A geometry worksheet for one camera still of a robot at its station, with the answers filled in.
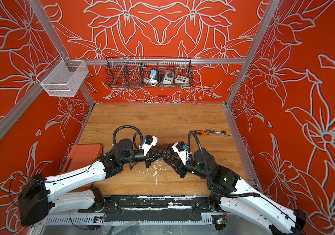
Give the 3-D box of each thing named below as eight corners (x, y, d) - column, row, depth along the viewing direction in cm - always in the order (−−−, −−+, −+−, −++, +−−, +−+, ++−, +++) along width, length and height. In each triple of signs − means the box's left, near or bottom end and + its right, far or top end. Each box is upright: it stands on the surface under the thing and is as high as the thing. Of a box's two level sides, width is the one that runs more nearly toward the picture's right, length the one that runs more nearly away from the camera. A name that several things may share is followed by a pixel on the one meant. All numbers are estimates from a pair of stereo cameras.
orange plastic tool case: (67, 172, 87) (61, 168, 82) (77, 148, 97) (72, 144, 92) (97, 172, 87) (92, 168, 82) (104, 148, 97) (101, 144, 92)
